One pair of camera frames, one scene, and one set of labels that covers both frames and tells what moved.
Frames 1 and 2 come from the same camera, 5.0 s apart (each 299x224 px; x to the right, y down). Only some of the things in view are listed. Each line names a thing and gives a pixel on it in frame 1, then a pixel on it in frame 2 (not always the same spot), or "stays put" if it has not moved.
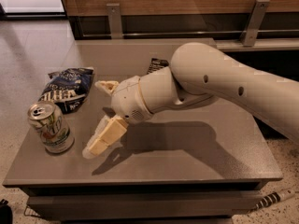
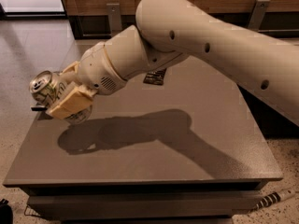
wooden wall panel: x=179 y=0 stays put
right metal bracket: x=250 y=31 stays put
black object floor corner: x=6 y=213 stays put
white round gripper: x=127 y=99 to x=94 y=69
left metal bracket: x=115 y=20 stays put
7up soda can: x=53 y=127 to x=45 y=85
